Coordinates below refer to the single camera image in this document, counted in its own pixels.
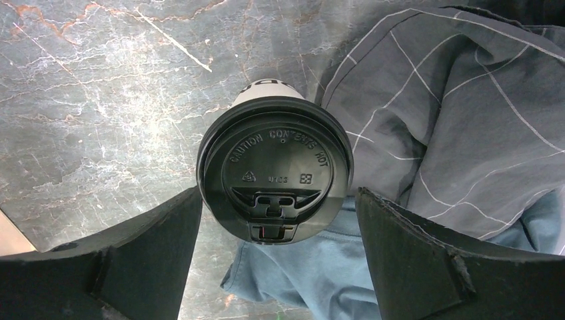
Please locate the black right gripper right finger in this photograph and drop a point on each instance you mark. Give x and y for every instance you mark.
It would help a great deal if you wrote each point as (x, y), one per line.
(422, 270)

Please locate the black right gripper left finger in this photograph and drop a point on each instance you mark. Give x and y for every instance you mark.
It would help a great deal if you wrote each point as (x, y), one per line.
(136, 269)

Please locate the black plastic cup lid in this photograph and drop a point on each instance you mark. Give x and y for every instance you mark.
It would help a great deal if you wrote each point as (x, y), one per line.
(275, 170)

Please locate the checkered paper takeout bag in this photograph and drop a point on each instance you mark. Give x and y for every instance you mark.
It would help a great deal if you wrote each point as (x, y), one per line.
(13, 241)

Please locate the white paper coffee cup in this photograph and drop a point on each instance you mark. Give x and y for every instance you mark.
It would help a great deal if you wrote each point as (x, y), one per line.
(266, 88)

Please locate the teal blue cloth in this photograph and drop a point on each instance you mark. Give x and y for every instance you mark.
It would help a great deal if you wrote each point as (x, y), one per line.
(328, 273)

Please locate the grey checked cloth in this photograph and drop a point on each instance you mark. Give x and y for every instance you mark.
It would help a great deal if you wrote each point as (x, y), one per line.
(457, 113)

